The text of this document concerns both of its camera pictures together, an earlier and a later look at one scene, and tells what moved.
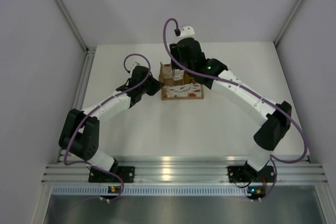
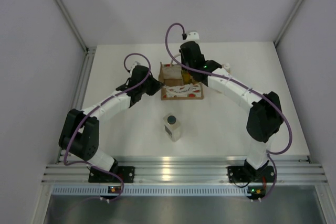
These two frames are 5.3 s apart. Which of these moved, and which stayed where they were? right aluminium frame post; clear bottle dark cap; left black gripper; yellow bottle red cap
Moved: clear bottle dark cap
Stayed: right aluminium frame post; yellow bottle red cap; left black gripper
